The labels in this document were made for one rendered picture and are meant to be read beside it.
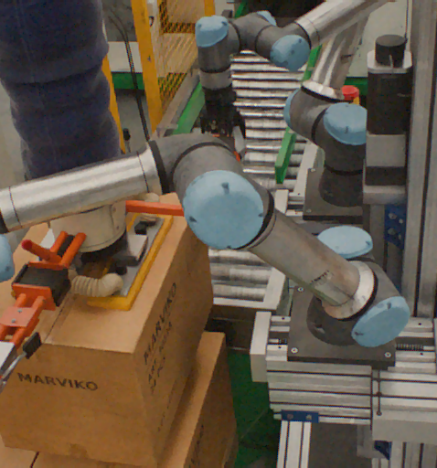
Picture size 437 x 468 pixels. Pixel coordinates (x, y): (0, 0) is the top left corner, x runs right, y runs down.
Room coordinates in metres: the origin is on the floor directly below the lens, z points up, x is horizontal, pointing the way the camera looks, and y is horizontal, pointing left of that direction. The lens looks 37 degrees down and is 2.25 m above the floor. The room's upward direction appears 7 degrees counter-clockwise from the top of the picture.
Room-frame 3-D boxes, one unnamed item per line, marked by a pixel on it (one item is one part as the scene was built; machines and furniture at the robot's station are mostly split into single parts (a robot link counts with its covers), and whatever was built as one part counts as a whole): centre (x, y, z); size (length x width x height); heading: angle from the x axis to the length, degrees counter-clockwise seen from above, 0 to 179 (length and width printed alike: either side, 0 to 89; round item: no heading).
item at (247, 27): (1.73, -0.14, 1.50); 0.11 x 0.11 x 0.08; 29
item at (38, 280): (1.27, 0.37, 1.20); 0.10 x 0.08 x 0.06; 72
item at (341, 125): (1.72, -0.35, 1.20); 0.13 x 0.12 x 0.14; 29
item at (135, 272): (1.48, 0.20, 1.10); 0.34 x 0.10 x 0.05; 162
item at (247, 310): (1.87, 0.18, 0.58); 0.70 x 0.03 x 0.06; 73
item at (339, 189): (1.72, -0.36, 1.09); 0.15 x 0.15 x 0.10
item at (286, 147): (3.25, -0.53, 0.60); 1.60 x 0.10 x 0.09; 163
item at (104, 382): (1.53, 0.31, 0.87); 0.60 x 0.40 x 0.40; 163
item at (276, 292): (2.89, -0.48, 0.50); 2.31 x 0.05 x 0.19; 163
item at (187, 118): (3.41, -0.02, 0.60); 1.60 x 0.10 x 0.09; 163
